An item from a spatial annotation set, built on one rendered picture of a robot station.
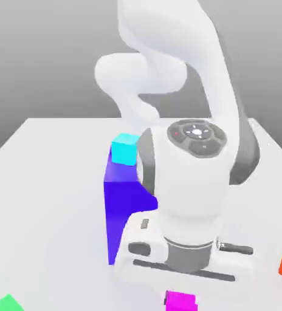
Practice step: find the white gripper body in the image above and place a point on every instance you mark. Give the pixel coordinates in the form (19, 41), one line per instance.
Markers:
(155, 274)

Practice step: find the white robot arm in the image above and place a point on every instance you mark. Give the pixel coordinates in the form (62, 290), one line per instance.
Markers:
(194, 184)

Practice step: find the small magenta cube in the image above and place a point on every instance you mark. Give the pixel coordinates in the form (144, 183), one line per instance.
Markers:
(180, 302)

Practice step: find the small cyan cube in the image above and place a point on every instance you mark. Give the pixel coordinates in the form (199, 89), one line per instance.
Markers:
(124, 150)

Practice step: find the small green cube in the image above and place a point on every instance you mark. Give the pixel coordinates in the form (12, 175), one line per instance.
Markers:
(4, 305)

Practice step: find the large blue box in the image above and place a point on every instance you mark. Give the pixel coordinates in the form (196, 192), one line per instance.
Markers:
(121, 206)

